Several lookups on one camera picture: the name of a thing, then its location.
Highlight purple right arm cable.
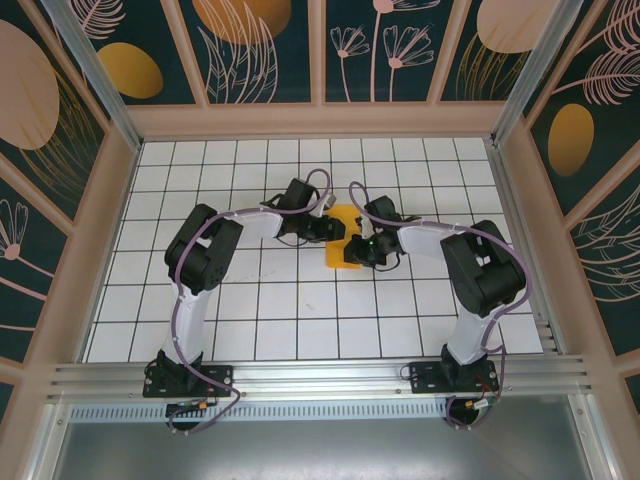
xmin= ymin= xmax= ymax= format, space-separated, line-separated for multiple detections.
xmin=348 ymin=180 xmax=532 ymax=432

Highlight dark panel pink feather lines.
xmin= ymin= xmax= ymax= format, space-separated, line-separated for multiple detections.
xmin=567 ymin=182 xmax=640 ymax=359

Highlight aluminium side rail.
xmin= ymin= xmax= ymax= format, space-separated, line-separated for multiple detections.
xmin=487 ymin=139 xmax=566 ymax=356

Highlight dark panel with pink flowers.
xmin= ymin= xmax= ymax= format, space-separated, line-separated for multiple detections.
xmin=322 ymin=0 xmax=464 ymax=106

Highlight yellow square paper sheet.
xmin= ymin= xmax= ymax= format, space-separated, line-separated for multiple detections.
xmin=323 ymin=203 xmax=365 ymax=272

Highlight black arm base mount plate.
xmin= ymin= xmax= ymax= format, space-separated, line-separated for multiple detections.
xmin=142 ymin=363 xmax=236 ymax=400
xmin=407 ymin=360 xmax=499 ymax=395

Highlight dark panel orange oval feathers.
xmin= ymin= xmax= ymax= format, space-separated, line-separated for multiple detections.
xmin=522 ymin=0 xmax=640 ymax=219

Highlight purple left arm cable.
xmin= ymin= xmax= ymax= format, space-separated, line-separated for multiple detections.
xmin=167 ymin=168 xmax=334 ymax=436

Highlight dark panel orange circle leaves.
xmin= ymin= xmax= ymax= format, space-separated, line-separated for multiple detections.
xmin=175 ymin=0 xmax=321 ymax=106

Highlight slotted grey cable duct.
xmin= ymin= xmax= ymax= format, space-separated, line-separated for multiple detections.
xmin=69 ymin=402 xmax=451 ymax=421

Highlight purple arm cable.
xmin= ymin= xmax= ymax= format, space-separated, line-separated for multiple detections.
xmin=348 ymin=180 xmax=532 ymax=432
xmin=167 ymin=168 xmax=334 ymax=436

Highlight aluminium corner post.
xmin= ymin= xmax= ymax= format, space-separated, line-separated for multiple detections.
xmin=492 ymin=0 xmax=596 ymax=147
xmin=42 ymin=0 xmax=144 ymax=151

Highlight dark panel large pink oval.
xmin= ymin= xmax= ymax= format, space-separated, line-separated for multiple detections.
xmin=0 ymin=0 xmax=112 ymax=229

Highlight dark panel pink oval gold leaves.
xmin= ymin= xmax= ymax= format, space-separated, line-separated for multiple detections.
xmin=437 ymin=0 xmax=571 ymax=104

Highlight long aluminium mounting rail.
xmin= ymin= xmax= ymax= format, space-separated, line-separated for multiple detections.
xmin=47 ymin=354 xmax=594 ymax=401

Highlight grey metal sheet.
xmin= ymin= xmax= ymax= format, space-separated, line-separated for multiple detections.
xmin=49 ymin=419 xmax=596 ymax=480

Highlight dark panel single pink flower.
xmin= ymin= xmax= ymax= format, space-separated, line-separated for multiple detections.
xmin=0 ymin=162 xmax=71 ymax=369

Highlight dark panel with yellow oval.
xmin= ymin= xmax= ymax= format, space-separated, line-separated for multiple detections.
xmin=64 ymin=0 xmax=201 ymax=107

